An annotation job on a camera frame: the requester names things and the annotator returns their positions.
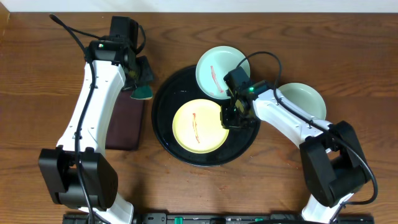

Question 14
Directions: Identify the green sponge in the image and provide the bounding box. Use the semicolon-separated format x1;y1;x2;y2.
130;85;153;100

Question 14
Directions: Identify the yellow plate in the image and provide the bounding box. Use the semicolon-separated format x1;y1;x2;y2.
172;99;229;154

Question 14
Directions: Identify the light blue plate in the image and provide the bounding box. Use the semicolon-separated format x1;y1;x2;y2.
195;46;245;100

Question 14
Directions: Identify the pale green plate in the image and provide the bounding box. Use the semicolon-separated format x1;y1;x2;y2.
279;83;326;119

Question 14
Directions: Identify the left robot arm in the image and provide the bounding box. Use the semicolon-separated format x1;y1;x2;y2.
39;40;154;223

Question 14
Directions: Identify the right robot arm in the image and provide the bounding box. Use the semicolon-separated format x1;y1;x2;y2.
221;77;375;223

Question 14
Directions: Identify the round black tray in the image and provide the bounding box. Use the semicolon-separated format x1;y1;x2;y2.
152;65;261;167

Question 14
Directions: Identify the dark brown square tray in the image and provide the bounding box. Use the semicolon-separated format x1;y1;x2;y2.
105;91;144;151

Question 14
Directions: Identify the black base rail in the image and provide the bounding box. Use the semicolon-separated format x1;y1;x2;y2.
62;213;375;224

